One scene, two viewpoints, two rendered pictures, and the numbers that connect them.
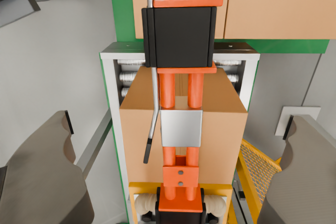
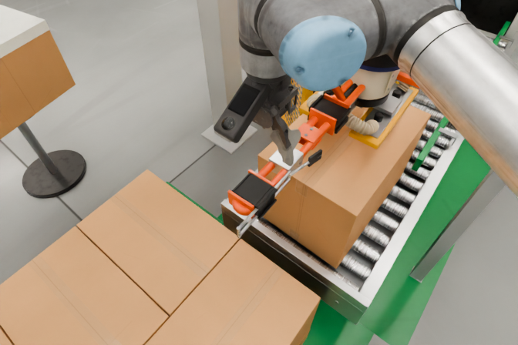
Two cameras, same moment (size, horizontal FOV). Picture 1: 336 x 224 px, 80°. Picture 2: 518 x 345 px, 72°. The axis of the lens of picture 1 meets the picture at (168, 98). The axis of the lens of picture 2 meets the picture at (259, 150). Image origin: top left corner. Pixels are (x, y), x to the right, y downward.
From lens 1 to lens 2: 0.62 m
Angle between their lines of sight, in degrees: 27
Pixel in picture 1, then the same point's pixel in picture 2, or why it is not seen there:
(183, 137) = not seen: hidden behind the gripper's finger
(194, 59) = (254, 179)
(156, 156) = (355, 161)
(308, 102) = (207, 145)
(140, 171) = (381, 156)
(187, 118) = (278, 159)
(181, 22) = (248, 194)
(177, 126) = not seen: hidden behind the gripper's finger
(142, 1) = (287, 324)
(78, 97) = (480, 320)
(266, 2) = (188, 242)
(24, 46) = not seen: outside the picture
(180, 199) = (321, 119)
